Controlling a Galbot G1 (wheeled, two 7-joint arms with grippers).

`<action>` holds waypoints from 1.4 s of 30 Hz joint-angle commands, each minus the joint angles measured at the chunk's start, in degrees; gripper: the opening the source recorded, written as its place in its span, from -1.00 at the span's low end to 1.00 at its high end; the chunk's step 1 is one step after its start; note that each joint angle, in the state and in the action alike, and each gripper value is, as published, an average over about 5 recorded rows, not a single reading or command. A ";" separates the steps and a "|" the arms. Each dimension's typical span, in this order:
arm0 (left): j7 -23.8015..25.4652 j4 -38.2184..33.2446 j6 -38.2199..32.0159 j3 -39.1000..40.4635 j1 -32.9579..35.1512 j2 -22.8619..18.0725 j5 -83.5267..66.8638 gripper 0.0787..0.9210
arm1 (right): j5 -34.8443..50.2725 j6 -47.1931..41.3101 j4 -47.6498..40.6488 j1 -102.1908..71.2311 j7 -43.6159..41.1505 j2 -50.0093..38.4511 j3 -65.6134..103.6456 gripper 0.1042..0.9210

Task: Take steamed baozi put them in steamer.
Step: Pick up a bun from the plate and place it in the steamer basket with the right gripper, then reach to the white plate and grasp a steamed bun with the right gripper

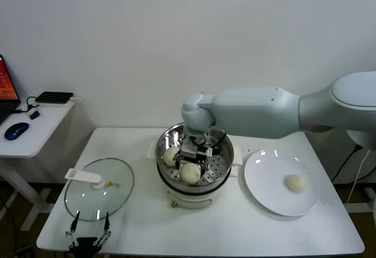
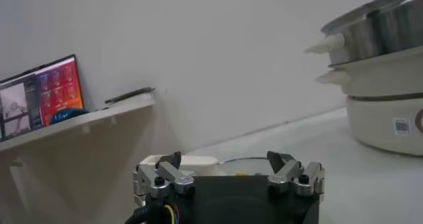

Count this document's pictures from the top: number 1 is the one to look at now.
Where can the perforated stainless steel steamer basket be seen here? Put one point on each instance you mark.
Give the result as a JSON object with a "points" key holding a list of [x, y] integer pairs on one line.
{"points": [[164, 140]]}

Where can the black laptop with red screen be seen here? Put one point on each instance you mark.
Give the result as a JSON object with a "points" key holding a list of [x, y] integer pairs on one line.
{"points": [[6, 87]]}

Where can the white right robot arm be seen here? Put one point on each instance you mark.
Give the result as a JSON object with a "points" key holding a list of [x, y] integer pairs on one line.
{"points": [[264, 111]]}

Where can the white stand foot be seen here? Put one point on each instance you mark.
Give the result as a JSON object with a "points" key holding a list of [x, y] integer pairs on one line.
{"points": [[367, 205]]}

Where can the white electric cooker pot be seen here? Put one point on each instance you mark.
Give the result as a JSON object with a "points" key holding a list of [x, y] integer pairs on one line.
{"points": [[191, 200]]}

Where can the flat black box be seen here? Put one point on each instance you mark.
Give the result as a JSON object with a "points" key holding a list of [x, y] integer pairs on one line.
{"points": [[54, 97]]}

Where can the blue computer mouse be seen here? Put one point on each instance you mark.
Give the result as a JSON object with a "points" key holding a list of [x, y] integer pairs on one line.
{"points": [[16, 130]]}

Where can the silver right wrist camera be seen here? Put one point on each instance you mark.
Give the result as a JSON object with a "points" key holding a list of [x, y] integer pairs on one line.
{"points": [[188, 151]]}

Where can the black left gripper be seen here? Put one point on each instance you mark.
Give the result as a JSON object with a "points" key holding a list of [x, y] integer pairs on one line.
{"points": [[85, 244]]}

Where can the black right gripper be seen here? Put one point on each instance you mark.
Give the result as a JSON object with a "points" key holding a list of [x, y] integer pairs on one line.
{"points": [[202, 158]]}

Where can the white side desk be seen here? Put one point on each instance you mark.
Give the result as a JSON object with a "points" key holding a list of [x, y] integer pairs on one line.
{"points": [[35, 140]]}

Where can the white steamed baozi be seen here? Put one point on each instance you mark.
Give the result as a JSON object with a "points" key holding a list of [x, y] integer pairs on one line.
{"points": [[169, 156], [296, 183], [189, 174]]}

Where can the white round plate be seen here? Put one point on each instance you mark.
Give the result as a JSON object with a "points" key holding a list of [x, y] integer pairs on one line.
{"points": [[261, 175]]}

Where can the small black dongle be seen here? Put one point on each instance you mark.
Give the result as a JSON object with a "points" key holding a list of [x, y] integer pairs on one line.
{"points": [[34, 115]]}

